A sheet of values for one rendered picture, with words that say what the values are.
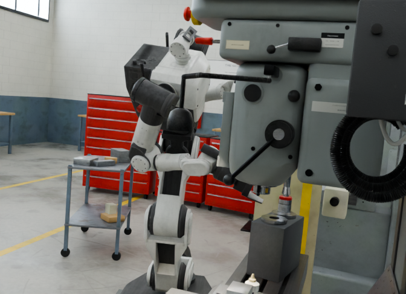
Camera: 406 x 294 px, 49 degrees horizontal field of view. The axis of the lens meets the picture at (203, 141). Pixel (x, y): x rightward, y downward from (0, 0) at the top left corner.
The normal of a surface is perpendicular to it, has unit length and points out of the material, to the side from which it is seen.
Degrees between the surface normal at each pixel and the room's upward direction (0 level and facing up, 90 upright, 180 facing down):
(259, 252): 90
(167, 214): 60
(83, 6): 90
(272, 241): 90
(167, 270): 36
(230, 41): 90
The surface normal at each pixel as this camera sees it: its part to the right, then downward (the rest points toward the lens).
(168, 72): 0.01, -0.77
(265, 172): -0.32, 0.52
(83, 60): -0.31, 0.07
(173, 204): -0.04, -0.40
